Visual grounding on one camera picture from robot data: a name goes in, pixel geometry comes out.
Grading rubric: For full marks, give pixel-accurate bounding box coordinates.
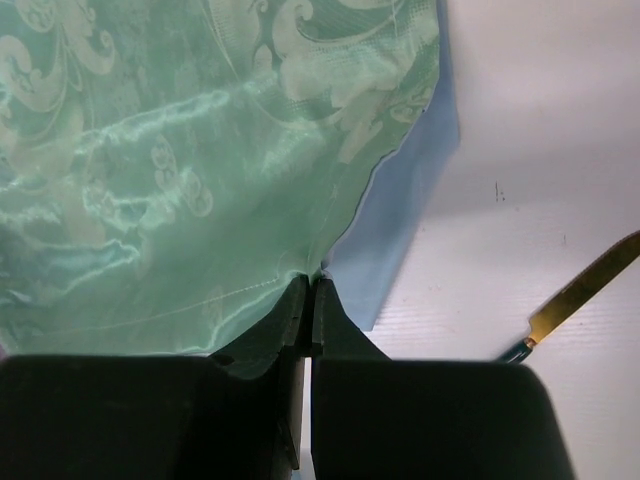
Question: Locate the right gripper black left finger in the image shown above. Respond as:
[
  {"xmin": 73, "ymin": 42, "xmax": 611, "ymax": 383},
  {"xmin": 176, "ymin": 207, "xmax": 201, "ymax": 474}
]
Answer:
[{"xmin": 1, "ymin": 277, "xmax": 306, "ymax": 479}]

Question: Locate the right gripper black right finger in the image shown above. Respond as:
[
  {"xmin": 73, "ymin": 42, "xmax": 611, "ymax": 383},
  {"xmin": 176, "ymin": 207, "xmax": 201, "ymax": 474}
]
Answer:
[{"xmin": 311, "ymin": 279, "xmax": 575, "ymax": 479}]

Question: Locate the green satin placemat cloth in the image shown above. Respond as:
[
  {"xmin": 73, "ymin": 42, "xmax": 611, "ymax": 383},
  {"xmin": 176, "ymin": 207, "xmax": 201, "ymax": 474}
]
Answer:
[{"xmin": 1, "ymin": 1, "xmax": 440, "ymax": 355}]

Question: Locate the gold knife green handle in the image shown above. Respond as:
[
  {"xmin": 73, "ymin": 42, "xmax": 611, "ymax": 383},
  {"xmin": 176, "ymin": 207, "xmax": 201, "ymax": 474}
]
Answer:
[{"xmin": 497, "ymin": 231, "xmax": 639, "ymax": 363}]

